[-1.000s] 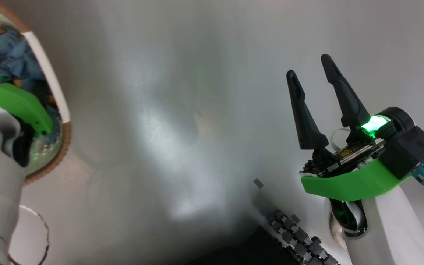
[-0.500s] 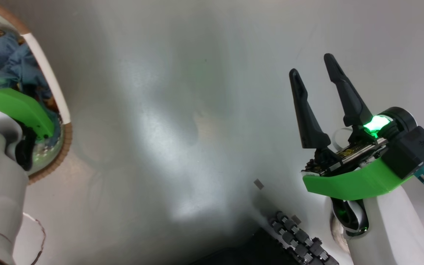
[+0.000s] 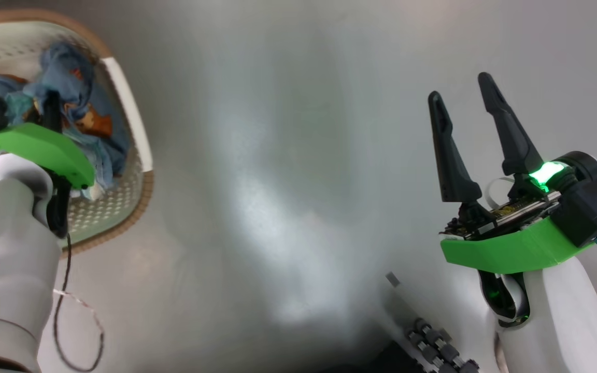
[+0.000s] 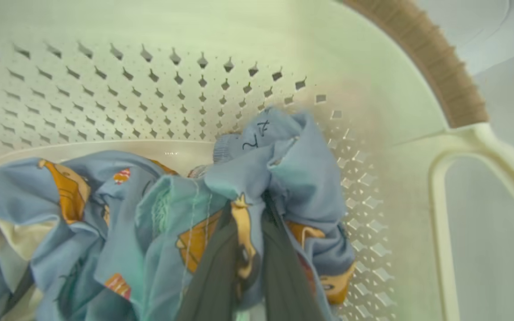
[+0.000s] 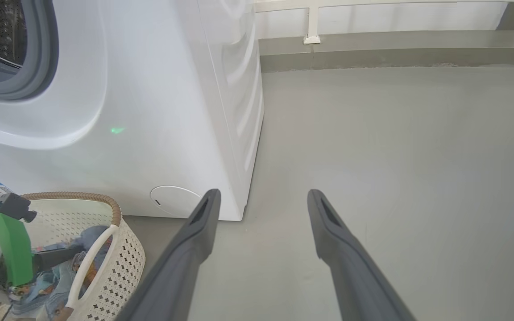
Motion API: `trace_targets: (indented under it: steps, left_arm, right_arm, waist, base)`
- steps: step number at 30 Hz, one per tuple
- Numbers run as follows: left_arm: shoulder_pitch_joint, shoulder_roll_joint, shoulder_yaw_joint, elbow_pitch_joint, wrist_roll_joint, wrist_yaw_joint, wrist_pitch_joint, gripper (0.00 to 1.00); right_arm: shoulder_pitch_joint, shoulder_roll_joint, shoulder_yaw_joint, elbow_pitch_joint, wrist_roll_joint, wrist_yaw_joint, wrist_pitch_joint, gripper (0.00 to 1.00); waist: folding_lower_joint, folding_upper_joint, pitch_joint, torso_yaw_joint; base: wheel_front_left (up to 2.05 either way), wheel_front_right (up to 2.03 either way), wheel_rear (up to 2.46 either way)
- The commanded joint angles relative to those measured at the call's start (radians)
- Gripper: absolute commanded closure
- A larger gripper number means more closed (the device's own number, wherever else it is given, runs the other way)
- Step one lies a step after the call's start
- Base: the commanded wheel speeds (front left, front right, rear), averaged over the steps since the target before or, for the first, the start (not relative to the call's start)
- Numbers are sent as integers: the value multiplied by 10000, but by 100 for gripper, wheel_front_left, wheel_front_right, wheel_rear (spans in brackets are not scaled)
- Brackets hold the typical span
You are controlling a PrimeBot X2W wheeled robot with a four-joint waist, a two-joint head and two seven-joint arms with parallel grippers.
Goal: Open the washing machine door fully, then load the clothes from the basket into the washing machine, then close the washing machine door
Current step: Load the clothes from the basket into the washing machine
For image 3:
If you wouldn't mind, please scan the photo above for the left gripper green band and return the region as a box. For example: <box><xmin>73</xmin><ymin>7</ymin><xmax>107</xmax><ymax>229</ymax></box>
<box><xmin>0</xmin><ymin>91</ymin><xmax>96</xmax><ymax>189</ymax></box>

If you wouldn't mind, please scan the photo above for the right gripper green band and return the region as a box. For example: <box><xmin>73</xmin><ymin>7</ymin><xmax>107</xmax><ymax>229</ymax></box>
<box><xmin>428</xmin><ymin>72</ymin><xmax>595</xmax><ymax>275</ymax></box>

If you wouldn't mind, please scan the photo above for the blue bear print garment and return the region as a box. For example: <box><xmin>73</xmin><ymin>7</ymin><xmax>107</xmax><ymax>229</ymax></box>
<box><xmin>0</xmin><ymin>41</ymin><xmax>131</xmax><ymax>200</ymax></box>

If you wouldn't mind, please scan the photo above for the cream perforated laundry basket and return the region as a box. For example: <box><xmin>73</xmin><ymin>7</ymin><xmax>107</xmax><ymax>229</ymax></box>
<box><xmin>0</xmin><ymin>9</ymin><xmax>154</xmax><ymax>255</ymax></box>

